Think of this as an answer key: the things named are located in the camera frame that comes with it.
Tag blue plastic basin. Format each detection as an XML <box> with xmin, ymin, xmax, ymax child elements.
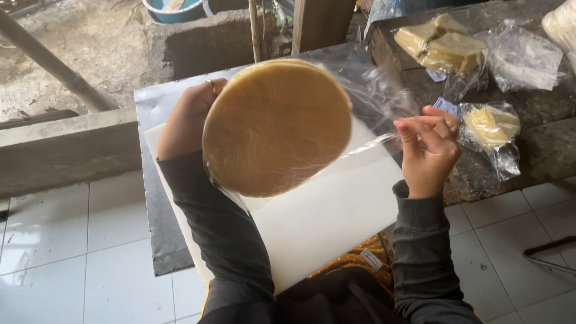
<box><xmin>142</xmin><ymin>0</ymin><xmax>212</xmax><ymax>24</ymax></box>

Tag dark stone bench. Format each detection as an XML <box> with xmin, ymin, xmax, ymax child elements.
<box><xmin>366</xmin><ymin>0</ymin><xmax>576</xmax><ymax>206</ymax></box>

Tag empty crumpled clear bags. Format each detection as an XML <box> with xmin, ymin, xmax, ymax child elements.
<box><xmin>485</xmin><ymin>20</ymin><xmax>569</xmax><ymax>93</ymax></box>

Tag person's black clothing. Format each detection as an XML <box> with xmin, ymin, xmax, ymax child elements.
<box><xmin>198</xmin><ymin>267</ymin><xmax>408</xmax><ymax>324</ymax></box>

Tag stack of round yellow crackers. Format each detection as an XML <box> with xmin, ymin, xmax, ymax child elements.
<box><xmin>202</xmin><ymin>58</ymin><xmax>353</xmax><ymax>198</ymax></box>

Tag thick grey wooden pole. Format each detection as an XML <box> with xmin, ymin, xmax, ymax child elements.
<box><xmin>0</xmin><ymin>6</ymin><xmax>120</xmax><ymax>113</ymax></box>

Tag brown wooden plank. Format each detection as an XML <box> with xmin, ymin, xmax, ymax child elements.
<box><xmin>291</xmin><ymin>0</ymin><xmax>357</xmax><ymax>56</ymax></box>

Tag white label on fabric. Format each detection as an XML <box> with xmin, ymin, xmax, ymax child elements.
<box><xmin>359</xmin><ymin>248</ymin><xmax>383</xmax><ymax>272</ymax></box>

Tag blue plastic sheet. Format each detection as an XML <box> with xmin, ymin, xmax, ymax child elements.
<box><xmin>364</xmin><ymin>0</ymin><xmax>434</xmax><ymax>38</ymax></box>

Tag thin bamboo stick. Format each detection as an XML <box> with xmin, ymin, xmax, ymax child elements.
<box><xmin>248</xmin><ymin>0</ymin><xmax>263</xmax><ymax>64</ymax></box>

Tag rusty metal bar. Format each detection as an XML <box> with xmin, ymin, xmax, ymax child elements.
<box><xmin>522</xmin><ymin>234</ymin><xmax>576</xmax><ymax>276</ymax></box>

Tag bag of square yellow crackers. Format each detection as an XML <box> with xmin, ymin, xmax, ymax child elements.
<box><xmin>393</xmin><ymin>13</ymin><xmax>490</xmax><ymax>102</ymax></box>

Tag concrete ledge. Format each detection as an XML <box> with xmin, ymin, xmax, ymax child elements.
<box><xmin>0</xmin><ymin>106</ymin><xmax>143</xmax><ymax>201</ymax></box>

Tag small bag of yellow crackers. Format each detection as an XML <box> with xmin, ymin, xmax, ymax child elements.
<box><xmin>457</xmin><ymin>101</ymin><xmax>523</xmax><ymax>182</ymax></box>

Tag large clear plastic bag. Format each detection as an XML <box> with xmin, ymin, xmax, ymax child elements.
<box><xmin>201</xmin><ymin>44</ymin><xmax>421</xmax><ymax>213</ymax></box>

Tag bag of pale crackers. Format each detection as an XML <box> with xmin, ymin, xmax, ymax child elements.
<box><xmin>541</xmin><ymin>0</ymin><xmax>576</xmax><ymax>75</ymax></box>

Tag yellow patterned garment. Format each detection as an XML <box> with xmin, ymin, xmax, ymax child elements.
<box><xmin>308</xmin><ymin>231</ymin><xmax>395</xmax><ymax>290</ymax></box>

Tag grey metal sheet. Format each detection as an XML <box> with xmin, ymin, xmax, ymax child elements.
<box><xmin>133</xmin><ymin>42</ymin><xmax>406</xmax><ymax>277</ymax></box>

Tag person's left hand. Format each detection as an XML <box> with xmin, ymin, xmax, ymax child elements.
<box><xmin>157</xmin><ymin>78</ymin><xmax>229</xmax><ymax>161</ymax></box>

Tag white plastic cutting board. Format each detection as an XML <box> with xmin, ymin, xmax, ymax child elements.
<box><xmin>143</xmin><ymin>115</ymin><xmax>406</xmax><ymax>296</ymax></box>

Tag person's right hand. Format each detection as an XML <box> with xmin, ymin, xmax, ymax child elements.
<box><xmin>393</xmin><ymin>106</ymin><xmax>463</xmax><ymax>200</ymax></box>

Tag rough concrete block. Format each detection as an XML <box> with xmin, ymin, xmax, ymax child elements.
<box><xmin>150</xmin><ymin>8</ymin><xmax>294</xmax><ymax>83</ymax></box>

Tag grey hose pipe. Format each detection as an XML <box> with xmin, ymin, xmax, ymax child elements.
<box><xmin>271</xmin><ymin>0</ymin><xmax>291</xmax><ymax>35</ymax></box>

